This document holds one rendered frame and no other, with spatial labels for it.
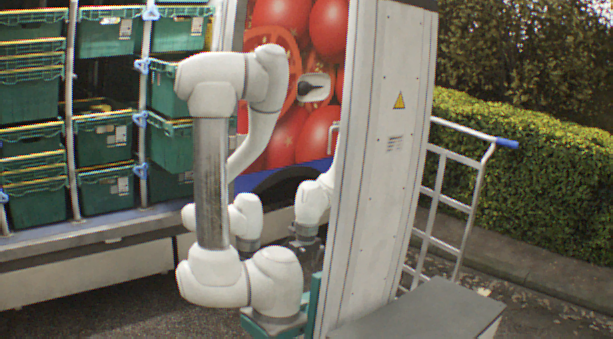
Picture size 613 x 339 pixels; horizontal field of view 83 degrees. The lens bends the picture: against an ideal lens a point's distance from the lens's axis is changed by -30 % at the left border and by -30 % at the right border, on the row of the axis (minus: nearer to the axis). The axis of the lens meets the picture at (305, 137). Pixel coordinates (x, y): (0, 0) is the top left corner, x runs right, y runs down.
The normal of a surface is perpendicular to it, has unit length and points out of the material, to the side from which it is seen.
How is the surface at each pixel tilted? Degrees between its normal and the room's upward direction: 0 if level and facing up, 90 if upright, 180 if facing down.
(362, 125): 90
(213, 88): 85
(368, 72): 90
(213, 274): 77
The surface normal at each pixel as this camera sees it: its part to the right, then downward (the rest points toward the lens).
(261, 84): 0.40, 0.54
